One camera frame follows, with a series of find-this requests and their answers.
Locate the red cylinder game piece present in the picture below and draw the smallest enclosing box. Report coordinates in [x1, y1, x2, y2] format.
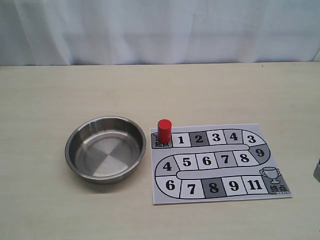
[157, 118, 172, 144]

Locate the stainless steel round bowl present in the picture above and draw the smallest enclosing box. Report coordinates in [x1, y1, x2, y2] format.
[64, 115, 147, 185]

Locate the printed paper game board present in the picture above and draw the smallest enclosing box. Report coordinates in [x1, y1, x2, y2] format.
[149, 123, 293, 205]

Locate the white backdrop curtain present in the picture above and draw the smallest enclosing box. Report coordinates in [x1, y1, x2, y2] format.
[0, 0, 320, 66]

